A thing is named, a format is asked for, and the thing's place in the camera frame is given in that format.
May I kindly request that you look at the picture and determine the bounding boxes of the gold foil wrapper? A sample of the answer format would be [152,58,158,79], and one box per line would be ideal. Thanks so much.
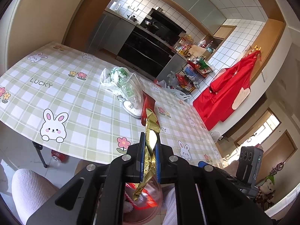
[135,108,160,196]

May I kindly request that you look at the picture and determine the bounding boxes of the clear plastic clamshell container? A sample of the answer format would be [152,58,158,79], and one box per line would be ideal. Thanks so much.
[114,73,143,109]

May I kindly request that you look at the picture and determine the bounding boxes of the crushed red cola can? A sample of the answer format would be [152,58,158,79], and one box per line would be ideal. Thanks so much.
[51,150,68,163]

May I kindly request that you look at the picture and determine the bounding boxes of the red snack tray package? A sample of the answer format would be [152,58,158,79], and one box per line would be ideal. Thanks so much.
[125,183,159,210]

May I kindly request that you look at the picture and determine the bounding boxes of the white green plastic bag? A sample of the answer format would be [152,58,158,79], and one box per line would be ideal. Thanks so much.
[100,67,131,92]

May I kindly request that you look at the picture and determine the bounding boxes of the brown trash bin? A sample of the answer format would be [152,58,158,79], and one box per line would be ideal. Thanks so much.
[123,177,163,224]

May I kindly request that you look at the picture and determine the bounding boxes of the orange sauce sachet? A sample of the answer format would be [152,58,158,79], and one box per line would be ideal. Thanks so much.
[140,91,157,127]

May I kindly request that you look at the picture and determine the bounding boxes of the person right knee white trousers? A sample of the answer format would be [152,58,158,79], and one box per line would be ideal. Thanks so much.
[162,185,177,225]

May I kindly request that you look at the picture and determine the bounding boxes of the person knee white trousers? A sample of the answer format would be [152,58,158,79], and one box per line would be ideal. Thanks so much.
[12,169,58,224]
[162,185,177,225]

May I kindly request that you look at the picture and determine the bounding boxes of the white shopping bag on floor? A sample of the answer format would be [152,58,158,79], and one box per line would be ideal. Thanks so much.
[153,71,191,102]

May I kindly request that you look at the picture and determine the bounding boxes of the red hanging apron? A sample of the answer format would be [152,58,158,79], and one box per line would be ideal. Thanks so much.
[193,49,261,131]

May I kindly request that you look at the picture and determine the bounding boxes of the checkered bunny tablecloth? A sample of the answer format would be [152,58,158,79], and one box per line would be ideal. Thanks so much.
[1,42,222,167]

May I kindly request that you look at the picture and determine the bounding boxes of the black oven range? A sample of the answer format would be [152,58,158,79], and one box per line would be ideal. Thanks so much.
[117,8,186,78]

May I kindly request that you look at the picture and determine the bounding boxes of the grey base cabinets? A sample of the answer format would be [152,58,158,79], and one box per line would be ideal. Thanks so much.
[85,9,138,55]

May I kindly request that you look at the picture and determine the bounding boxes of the person left knee white trousers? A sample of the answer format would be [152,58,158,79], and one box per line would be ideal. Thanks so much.
[12,169,58,224]

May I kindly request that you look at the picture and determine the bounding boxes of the steel cooking pot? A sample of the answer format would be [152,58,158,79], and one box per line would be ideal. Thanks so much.
[128,15,138,22]

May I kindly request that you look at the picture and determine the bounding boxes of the white electric kettle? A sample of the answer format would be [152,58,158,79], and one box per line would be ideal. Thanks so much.
[110,1,121,12]

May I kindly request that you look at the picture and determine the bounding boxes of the black camera box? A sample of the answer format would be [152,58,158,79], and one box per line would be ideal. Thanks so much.
[236,146,263,185]

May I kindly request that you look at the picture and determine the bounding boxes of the wire storage rack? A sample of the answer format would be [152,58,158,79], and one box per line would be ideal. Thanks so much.
[175,56,215,93]

